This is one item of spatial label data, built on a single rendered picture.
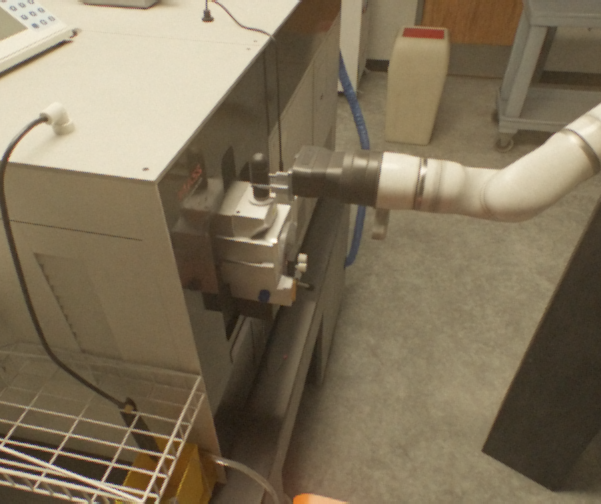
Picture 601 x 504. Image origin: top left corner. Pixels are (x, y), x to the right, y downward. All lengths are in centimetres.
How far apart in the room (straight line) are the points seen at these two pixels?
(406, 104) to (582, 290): 228
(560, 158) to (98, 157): 53
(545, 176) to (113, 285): 55
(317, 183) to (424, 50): 268
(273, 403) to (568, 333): 78
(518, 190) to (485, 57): 405
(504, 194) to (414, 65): 271
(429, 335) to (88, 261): 180
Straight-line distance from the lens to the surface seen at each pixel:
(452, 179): 66
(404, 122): 349
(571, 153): 69
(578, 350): 151
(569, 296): 140
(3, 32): 89
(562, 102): 401
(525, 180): 66
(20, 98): 77
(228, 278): 80
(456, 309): 241
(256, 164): 70
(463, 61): 468
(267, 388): 118
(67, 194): 61
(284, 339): 126
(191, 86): 73
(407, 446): 197
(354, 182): 65
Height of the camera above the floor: 172
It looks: 42 degrees down
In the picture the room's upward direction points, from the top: 1 degrees counter-clockwise
